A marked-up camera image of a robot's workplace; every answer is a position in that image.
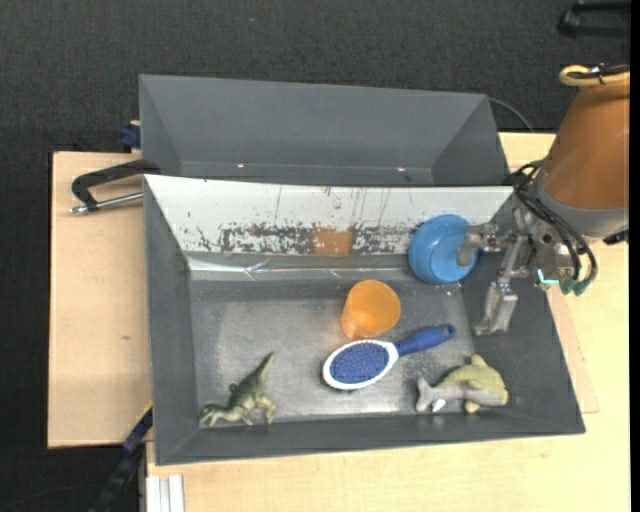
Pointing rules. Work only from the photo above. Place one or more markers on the orange plastic cup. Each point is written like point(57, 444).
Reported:
point(371, 309)

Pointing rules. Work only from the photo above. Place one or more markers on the grey metal bin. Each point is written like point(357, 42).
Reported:
point(280, 320)

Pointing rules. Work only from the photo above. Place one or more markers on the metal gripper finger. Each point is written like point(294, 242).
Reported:
point(475, 242)
point(497, 312)

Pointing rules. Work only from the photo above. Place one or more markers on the grey and green toy shark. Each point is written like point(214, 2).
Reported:
point(470, 385)

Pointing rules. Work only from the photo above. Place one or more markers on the green toy dinosaur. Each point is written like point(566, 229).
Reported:
point(247, 395)

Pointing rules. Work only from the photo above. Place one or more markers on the blue and white hairbrush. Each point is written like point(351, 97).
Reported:
point(357, 364)

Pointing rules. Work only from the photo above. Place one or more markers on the blue round disc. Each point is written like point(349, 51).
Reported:
point(432, 250)

